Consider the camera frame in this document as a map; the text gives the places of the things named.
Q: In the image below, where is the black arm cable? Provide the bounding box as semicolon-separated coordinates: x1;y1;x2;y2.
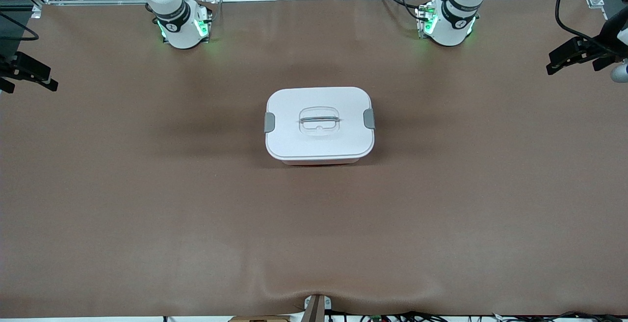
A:
0;13;39;41
555;0;628;53

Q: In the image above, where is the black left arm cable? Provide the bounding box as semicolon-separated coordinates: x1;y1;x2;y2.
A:
555;0;628;53

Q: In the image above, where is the camera mounting post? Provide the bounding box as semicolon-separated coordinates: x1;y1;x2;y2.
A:
304;294;332;322

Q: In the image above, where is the brown table mat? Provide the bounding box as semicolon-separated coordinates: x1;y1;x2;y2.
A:
0;0;628;319

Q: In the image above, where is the white box lid with handle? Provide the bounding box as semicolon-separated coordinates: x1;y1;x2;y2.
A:
265;87;376;161

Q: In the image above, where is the black left base cable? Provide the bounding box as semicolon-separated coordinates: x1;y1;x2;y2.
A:
376;0;430;21

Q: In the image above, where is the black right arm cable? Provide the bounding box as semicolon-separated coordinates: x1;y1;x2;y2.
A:
0;13;39;41

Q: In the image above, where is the white storage box body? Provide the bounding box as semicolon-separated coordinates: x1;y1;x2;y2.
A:
282;157;365;166

